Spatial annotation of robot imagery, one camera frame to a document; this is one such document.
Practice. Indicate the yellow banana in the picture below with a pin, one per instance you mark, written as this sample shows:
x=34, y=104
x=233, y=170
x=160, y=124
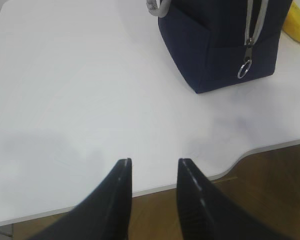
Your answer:
x=291, y=25

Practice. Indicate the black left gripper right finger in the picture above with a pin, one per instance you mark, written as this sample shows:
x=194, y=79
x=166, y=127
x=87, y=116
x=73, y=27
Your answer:
x=205, y=213

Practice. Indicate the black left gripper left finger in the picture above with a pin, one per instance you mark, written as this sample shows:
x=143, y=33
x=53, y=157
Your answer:
x=103, y=215

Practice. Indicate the navy blue lunch bag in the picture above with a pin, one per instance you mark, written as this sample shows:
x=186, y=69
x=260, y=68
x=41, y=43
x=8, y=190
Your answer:
x=219, y=43

